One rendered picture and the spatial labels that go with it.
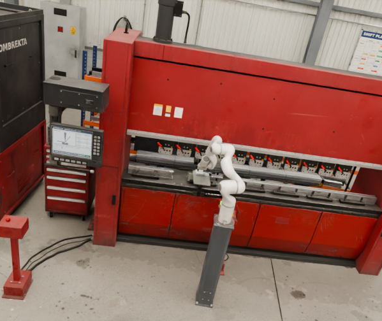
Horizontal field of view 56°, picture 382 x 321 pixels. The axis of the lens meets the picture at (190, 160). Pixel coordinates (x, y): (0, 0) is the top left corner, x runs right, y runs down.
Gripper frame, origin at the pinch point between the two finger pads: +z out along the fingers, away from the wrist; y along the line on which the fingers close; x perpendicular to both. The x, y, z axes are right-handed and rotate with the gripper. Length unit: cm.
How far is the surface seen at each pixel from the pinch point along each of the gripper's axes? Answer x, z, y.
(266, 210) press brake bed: 29, 24, -82
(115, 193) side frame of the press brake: 33, 14, 88
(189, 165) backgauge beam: -15.8, 30.6, 10.3
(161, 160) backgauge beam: -17, 29, 43
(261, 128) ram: -39, -40, -54
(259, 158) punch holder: -16, -14, -61
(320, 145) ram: -33, -33, -123
